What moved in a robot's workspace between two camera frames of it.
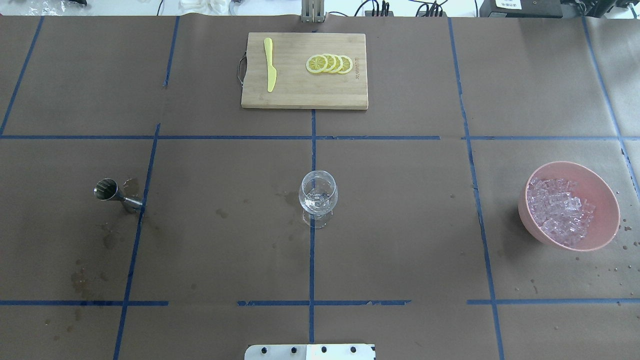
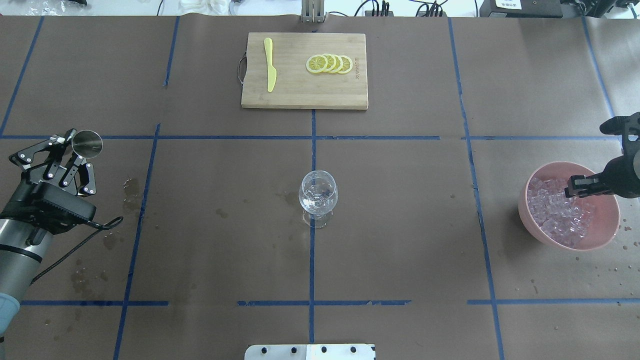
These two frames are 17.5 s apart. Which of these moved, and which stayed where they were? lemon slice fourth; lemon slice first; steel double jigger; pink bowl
Moved: steel double jigger
Stayed: lemon slice first; lemon slice fourth; pink bowl
